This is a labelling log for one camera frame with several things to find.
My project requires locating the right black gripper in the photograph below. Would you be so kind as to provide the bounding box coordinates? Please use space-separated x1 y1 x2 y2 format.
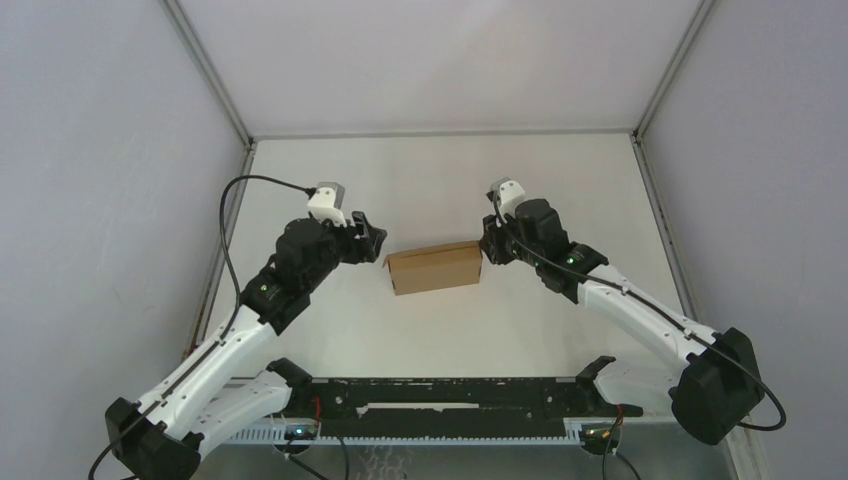
477 205 543 269

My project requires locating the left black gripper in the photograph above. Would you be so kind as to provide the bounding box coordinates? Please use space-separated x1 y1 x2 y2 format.
303 212 386 293

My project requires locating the brown cardboard box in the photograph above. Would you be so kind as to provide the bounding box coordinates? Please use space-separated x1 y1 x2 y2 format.
383 241 482 296

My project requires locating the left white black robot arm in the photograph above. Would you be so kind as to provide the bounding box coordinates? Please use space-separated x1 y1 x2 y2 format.
104 211 387 479

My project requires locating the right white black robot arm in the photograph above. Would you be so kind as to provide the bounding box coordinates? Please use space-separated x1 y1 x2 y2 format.
480 196 769 445

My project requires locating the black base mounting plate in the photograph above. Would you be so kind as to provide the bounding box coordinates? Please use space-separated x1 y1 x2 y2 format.
267 357 643 434

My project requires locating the left green circuit board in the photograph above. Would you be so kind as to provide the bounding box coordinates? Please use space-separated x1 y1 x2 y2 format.
284 426 317 441

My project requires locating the green circuit board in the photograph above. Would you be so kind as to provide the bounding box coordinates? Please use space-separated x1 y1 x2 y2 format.
580 427 620 443
284 426 317 441

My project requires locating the right green circuit board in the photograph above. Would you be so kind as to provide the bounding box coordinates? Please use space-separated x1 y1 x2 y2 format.
580 427 620 443

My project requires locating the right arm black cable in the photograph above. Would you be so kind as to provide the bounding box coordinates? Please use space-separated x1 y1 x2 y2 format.
486 188 788 433

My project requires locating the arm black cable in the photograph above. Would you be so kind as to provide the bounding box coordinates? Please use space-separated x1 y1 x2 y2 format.
87 174 319 480
486 188 788 433

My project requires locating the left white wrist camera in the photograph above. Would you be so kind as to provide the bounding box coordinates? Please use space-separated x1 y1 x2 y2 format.
307 182 347 227

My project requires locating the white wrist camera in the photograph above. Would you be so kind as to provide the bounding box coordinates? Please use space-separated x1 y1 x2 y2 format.
487 178 526 223
307 182 347 227

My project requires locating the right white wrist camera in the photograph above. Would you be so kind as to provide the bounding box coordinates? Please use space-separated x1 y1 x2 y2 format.
487 178 526 223

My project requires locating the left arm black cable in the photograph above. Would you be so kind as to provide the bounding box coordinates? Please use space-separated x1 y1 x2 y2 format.
87 174 319 480

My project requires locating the white slotted cable duct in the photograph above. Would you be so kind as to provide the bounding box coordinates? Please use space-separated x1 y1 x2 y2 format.
224 422 584 446

